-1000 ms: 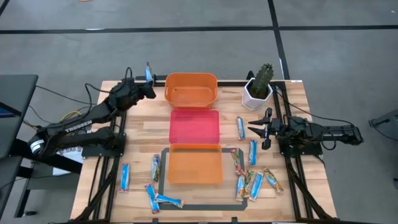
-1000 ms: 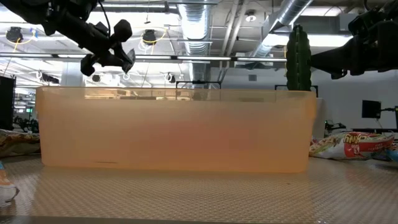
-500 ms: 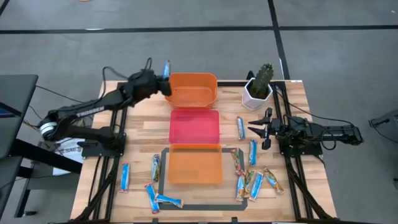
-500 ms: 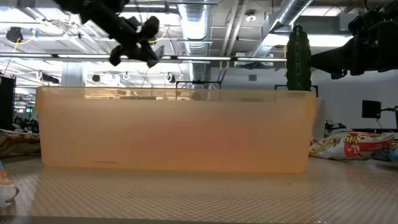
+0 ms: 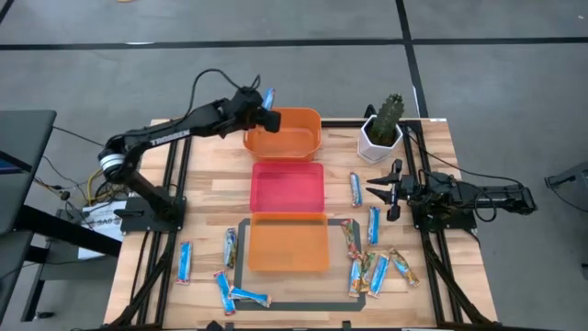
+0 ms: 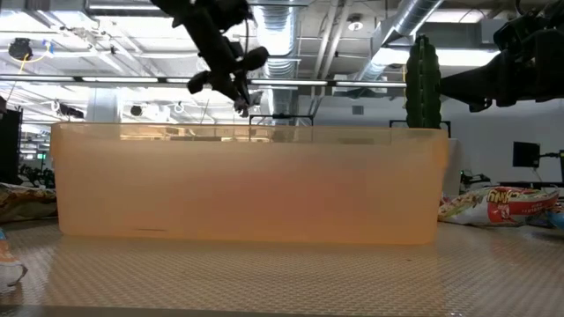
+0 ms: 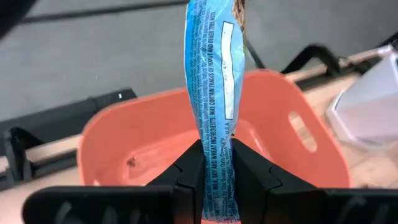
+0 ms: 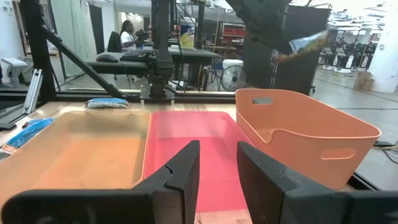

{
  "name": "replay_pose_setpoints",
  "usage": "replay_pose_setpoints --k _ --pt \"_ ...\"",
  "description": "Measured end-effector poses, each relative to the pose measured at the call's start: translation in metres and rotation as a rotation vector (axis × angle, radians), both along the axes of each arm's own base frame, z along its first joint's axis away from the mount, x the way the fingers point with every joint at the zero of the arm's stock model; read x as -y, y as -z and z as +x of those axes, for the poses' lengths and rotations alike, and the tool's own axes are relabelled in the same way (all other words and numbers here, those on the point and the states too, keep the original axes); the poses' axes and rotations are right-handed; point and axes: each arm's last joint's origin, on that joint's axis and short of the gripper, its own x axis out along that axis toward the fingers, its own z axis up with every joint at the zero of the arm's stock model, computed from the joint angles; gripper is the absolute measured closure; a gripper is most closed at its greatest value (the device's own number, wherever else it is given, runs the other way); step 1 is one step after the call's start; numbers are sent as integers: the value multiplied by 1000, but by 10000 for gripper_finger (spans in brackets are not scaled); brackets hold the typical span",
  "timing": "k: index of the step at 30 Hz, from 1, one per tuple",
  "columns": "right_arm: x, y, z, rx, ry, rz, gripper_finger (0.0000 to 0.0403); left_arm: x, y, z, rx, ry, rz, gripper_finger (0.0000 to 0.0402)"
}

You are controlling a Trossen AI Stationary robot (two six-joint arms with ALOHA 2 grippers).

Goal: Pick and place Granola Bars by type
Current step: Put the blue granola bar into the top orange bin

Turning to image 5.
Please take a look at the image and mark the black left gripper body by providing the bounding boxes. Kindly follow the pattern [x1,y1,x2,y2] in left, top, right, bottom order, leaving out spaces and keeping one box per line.
[231,86,266,133]

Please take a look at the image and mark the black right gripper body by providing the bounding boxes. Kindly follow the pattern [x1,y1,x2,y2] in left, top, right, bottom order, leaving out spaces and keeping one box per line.
[387,158,422,223]

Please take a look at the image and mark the green orange granola bar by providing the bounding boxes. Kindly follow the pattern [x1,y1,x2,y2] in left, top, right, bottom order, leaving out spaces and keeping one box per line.
[359,251,377,294]

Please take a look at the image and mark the silver green granola bar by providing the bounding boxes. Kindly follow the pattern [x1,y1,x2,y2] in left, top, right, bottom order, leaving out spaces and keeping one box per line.
[222,227,238,270]

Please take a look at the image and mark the white plant pot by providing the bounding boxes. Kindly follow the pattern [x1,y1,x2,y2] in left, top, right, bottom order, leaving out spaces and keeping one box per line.
[356,114,404,166]

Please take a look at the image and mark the green cactus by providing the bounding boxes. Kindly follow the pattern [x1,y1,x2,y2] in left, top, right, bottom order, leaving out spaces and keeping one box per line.
[369,93,405,147]

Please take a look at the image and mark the pink plastic bin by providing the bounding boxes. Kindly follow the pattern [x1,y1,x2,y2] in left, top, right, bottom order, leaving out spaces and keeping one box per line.
[249,160,326,214]

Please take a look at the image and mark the translucent orange plastic bin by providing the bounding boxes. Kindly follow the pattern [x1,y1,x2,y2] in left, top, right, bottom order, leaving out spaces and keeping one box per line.
[247,211,331,273]

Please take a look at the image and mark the grey floor stand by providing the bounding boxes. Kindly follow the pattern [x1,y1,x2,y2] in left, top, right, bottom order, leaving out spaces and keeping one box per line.
[544,160,588,202]

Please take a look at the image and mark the white paper sheet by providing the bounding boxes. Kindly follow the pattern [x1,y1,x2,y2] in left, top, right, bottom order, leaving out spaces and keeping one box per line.
[77,200,129,261]

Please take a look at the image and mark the black desk leg beam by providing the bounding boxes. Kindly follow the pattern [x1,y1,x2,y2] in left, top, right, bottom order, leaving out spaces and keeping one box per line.
[13,204,123,258]

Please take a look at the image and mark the grey desk top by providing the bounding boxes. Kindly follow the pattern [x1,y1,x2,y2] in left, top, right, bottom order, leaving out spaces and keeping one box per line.
[0,109,58,235]

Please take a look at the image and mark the opaque orange bin with handles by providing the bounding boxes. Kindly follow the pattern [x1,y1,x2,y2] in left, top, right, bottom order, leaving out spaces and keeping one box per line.
[243,107,322,163]

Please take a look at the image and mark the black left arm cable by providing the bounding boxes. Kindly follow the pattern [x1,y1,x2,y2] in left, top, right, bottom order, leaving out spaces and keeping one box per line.
[186,67,262,121]

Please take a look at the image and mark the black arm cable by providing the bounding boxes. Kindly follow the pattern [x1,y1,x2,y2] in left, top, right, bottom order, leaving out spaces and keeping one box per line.
[403,131,527,189]
[186,67,262,121]

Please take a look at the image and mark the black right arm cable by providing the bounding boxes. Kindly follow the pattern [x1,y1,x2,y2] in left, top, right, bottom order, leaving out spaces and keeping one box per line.
[403,131,527,189]

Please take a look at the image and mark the yellow cable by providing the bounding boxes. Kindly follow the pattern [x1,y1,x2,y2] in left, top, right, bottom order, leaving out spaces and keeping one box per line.
[85,167,106,206]

